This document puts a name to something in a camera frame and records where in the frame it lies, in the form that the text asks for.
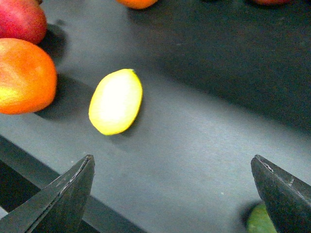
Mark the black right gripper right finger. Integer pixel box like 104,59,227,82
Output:
251,155,311,233

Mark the orange yellow mango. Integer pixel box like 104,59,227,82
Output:
0,38,57,115

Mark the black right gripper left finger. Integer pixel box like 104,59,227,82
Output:
0,155,95,233

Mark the yellow lemon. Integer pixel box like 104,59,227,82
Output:
88,69,143,135

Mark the green avocado front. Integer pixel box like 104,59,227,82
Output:
246,202,277,233

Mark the large orange left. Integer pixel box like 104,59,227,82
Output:
116,0,158,10

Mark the red apple middle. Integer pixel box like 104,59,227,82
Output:
253,0,291,6

